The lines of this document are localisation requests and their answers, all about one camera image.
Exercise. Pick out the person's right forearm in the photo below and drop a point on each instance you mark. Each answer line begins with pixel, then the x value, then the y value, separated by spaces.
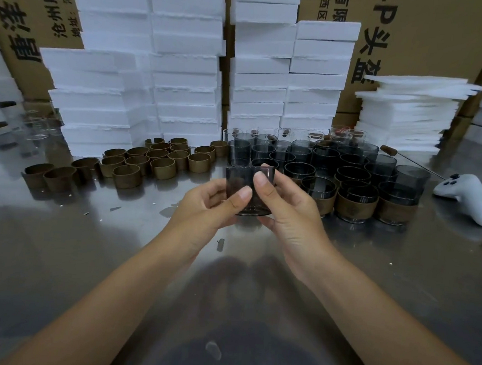
pixel 394 339

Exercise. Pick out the person's left hand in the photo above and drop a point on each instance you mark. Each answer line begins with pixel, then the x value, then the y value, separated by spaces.
pixel 197 218

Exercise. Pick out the person's right hand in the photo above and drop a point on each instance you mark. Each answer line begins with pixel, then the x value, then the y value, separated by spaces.
pixel 299 238

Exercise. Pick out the white game controller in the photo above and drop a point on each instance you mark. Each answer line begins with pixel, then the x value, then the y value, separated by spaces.
pixel 468 198

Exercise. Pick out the stepped stack white foam blocks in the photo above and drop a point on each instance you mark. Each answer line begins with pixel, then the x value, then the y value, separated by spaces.
pixel 256 82

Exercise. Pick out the smoky transparent plastic cup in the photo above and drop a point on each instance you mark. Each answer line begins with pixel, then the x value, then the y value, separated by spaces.
pixel 321 186
pixel 399 191
pixel 299 169
pixel 353 173
pixel 241 180
pixel 357 192
pixel 265 162

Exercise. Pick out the group of brown sleeve rings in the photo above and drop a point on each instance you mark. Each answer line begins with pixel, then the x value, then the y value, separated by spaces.
pixel 163 168

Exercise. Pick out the person's left forearm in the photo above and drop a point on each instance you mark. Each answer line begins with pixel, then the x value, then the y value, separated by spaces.
pixel 87 313

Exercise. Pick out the cluster of transparent plastic cups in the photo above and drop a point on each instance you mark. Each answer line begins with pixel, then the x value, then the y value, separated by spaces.
pixel 239 151

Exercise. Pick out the stack of thin foam sheets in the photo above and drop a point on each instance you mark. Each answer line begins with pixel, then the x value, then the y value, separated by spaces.
pixel 406 113

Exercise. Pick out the bunch of clear plastic cups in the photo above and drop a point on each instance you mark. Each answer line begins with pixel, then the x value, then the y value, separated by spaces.
pixel 37 127

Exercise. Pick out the tall stack white foam blocks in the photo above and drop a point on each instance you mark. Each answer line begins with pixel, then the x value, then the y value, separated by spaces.
pixel 174 77

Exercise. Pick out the large printed cardboard box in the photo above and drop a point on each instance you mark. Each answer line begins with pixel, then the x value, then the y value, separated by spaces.
pixel 440 38

